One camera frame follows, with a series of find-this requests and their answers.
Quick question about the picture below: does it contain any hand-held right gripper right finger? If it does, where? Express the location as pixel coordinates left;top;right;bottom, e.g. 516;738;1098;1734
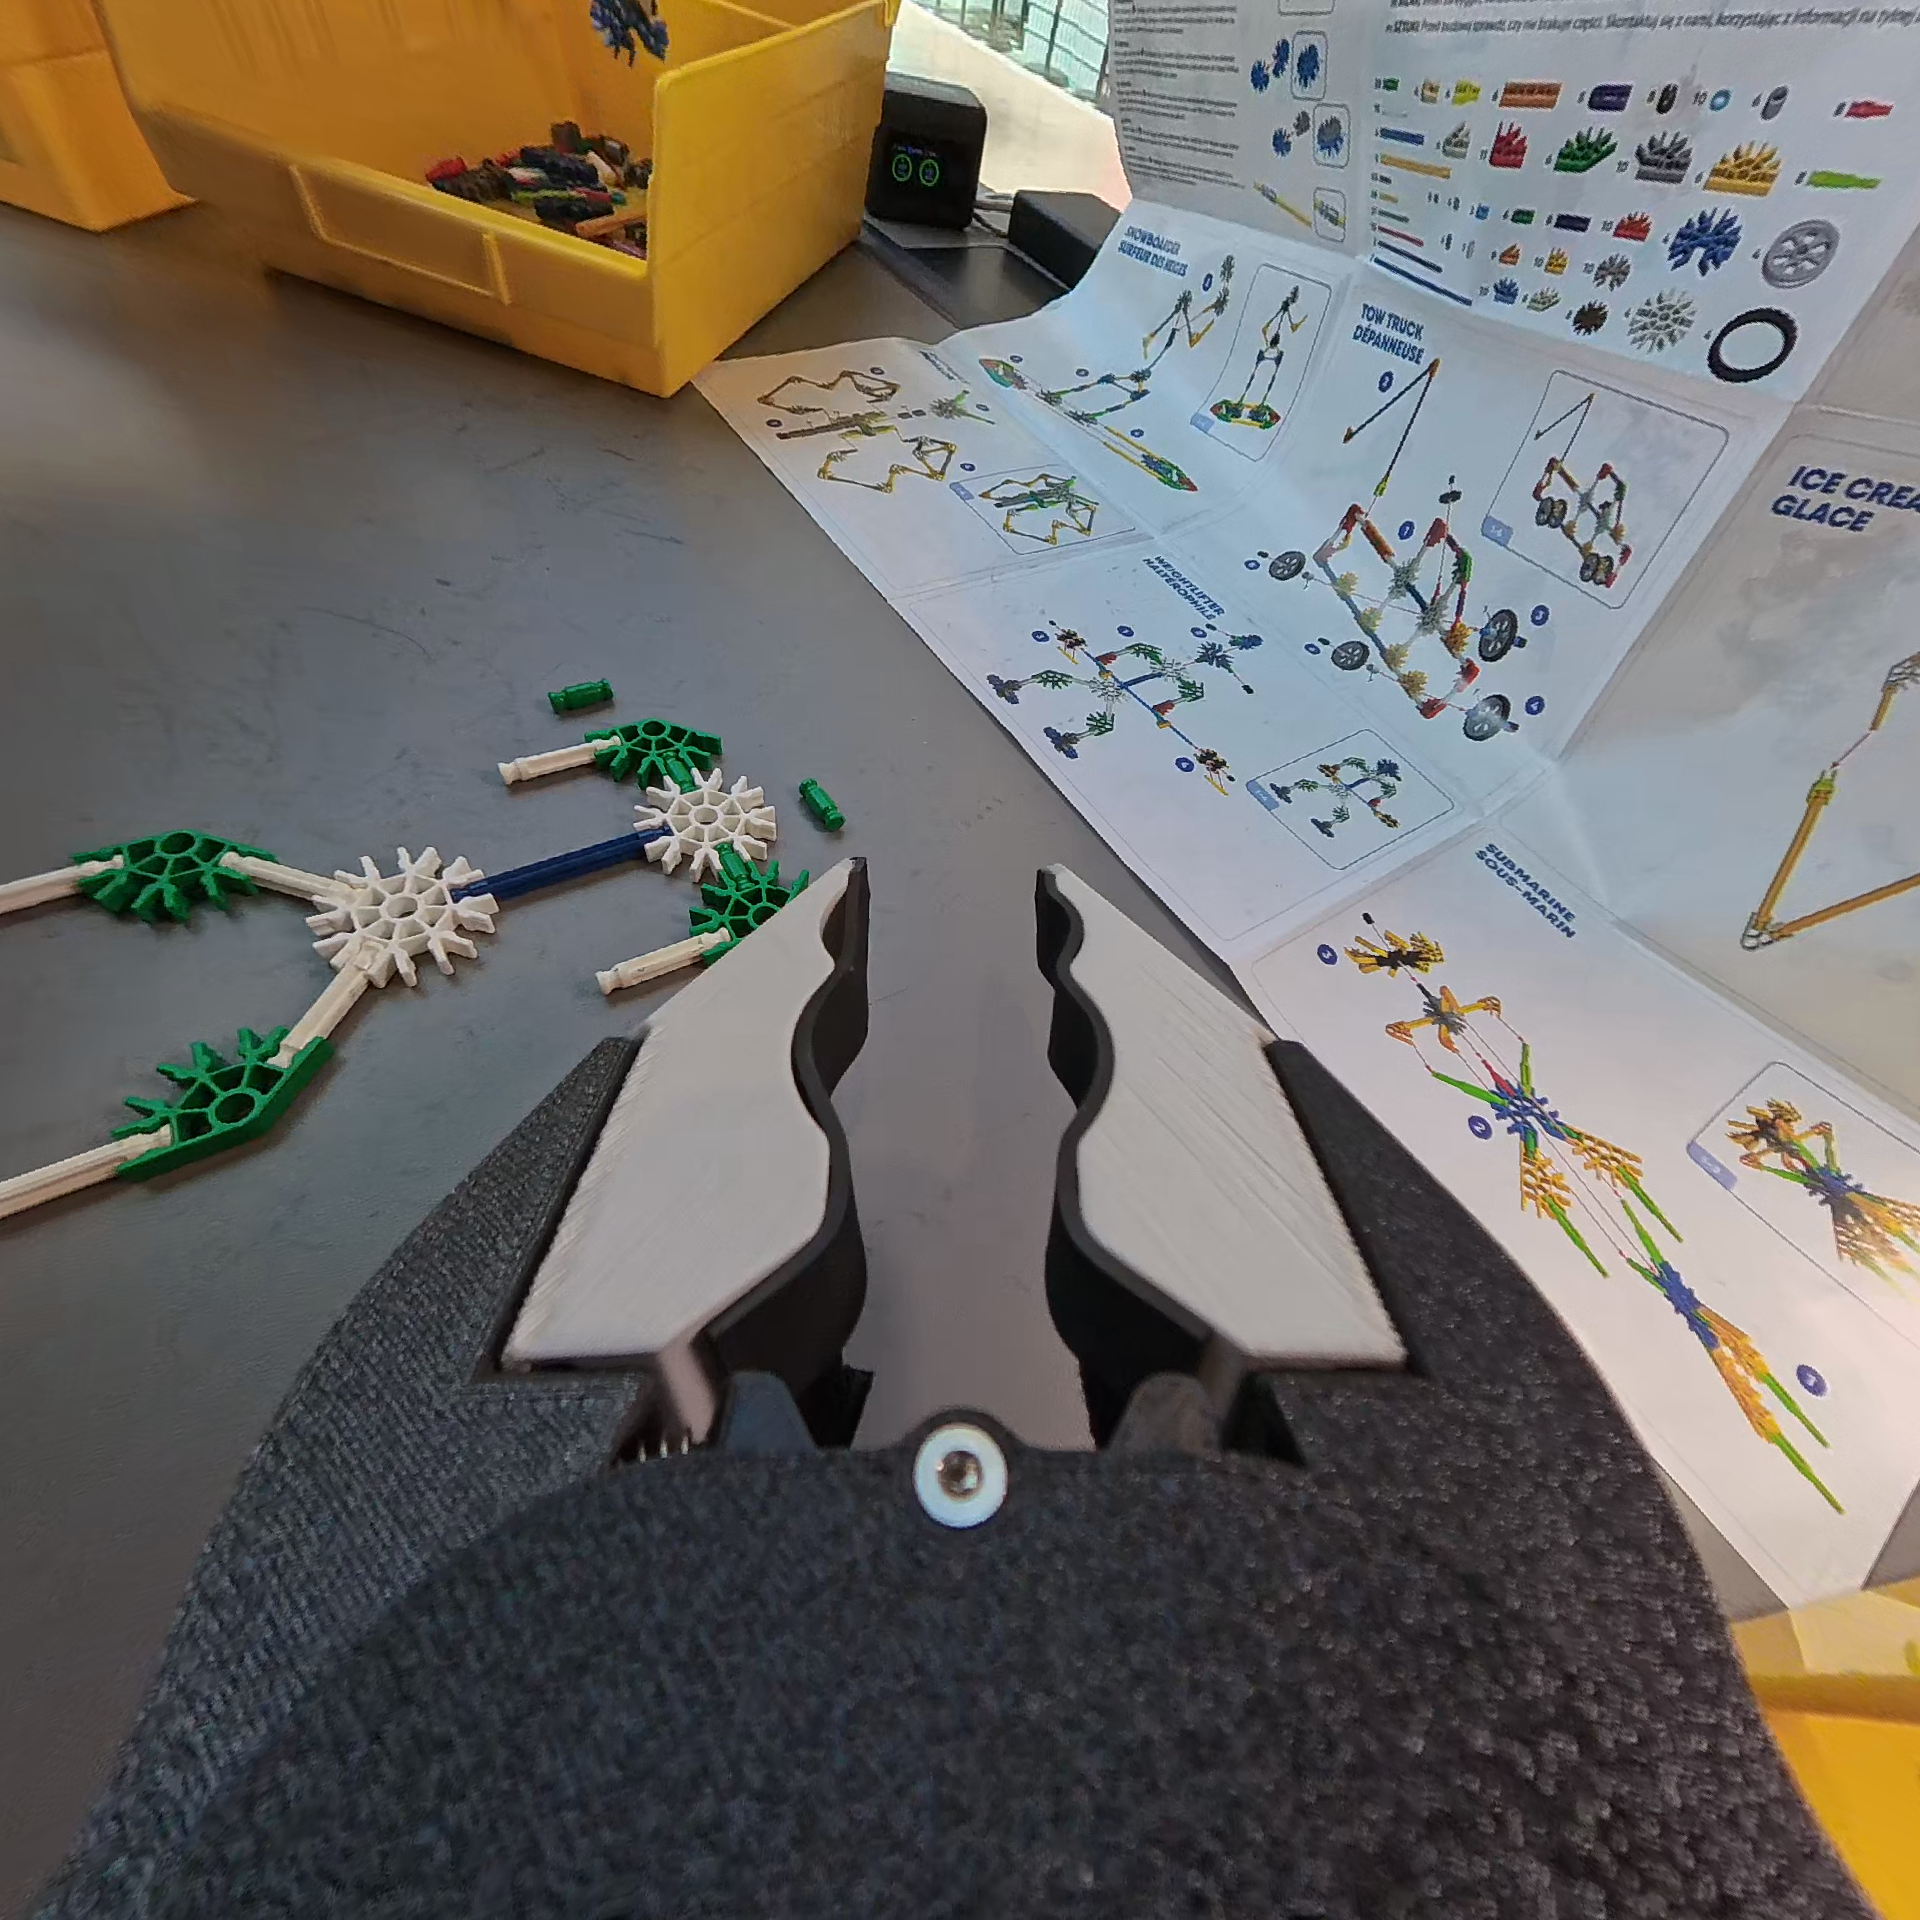
1036;866;1413;1454

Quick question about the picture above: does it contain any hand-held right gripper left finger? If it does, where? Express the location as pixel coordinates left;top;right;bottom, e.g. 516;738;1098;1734
502;858;873;1449

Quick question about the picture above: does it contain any green white toy connector assembly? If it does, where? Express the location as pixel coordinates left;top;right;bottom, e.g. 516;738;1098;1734
451;718;812;999

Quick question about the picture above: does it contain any pile of colourful toy pieces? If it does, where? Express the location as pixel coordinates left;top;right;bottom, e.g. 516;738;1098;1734
422;119;657;260

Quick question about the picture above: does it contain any grey desk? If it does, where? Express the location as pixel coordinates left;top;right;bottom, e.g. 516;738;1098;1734
0;195;1802;1920

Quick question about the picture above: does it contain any folded paper instruction sheet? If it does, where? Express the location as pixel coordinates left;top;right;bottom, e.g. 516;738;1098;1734
694;0;1920;1599

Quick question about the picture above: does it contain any black power adapter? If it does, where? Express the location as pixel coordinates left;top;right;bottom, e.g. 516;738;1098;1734
1009;190;1125;291

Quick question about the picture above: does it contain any black device with green display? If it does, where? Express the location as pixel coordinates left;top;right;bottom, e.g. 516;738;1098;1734
867;77;987;231

